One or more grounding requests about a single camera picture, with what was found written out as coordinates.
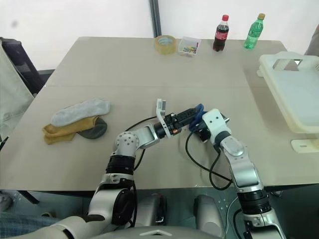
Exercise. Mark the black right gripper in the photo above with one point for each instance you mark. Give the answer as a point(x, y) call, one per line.
point(204, 134)

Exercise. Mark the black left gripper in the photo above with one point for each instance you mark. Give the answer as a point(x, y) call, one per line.
point(172, 122)

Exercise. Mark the blue cloth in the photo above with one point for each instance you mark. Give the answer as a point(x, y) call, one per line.
point(199, 109)

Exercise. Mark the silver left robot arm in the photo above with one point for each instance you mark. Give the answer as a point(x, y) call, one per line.
point(147, 135)

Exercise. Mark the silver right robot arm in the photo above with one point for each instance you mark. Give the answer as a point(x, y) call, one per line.
point(239, 159)

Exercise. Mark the clear box of coloured clips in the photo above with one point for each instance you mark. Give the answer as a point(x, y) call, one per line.
point(188, 48)

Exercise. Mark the white plastic bin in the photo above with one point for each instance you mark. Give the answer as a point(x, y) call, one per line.
point(299, 92)

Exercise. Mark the clear packing tape roll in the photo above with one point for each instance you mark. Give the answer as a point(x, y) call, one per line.
point(158, 48)

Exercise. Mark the grey rounded robot leg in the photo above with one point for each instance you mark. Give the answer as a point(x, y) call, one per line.
point(209, 214)

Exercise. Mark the cola bottle with red cap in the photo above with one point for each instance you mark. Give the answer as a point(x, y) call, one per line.
point(220, 35)

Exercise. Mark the dark green cloth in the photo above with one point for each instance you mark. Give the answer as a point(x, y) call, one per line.
point(96, 132)

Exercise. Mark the small white plastic piece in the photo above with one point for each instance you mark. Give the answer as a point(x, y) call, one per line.
point(306, 145)

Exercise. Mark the green bottle with yellow cap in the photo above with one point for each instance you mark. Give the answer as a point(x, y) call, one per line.
point(254, 31)

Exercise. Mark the light grey sock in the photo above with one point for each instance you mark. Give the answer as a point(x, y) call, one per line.
point(79, 112)

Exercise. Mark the grey robot torso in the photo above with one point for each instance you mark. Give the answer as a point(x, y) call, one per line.
point(154, 232)

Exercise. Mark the yellow cloth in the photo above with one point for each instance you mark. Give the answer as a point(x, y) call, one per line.
point(64, 130)

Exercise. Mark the black mesh chair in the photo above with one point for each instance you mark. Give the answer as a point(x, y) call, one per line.
point(22, 64)

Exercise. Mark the blue denim trouser leg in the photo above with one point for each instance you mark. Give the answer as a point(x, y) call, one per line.
point(20, 221)

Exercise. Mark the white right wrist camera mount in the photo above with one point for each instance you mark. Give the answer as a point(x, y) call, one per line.
point(214, 122)

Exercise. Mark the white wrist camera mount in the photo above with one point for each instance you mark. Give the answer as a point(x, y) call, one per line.
point(214, 122)
point(160, 112)

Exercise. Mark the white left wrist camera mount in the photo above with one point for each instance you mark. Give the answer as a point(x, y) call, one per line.
point(160, 112)

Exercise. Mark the grey wall pillar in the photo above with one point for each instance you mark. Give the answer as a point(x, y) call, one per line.
point(155, 17)

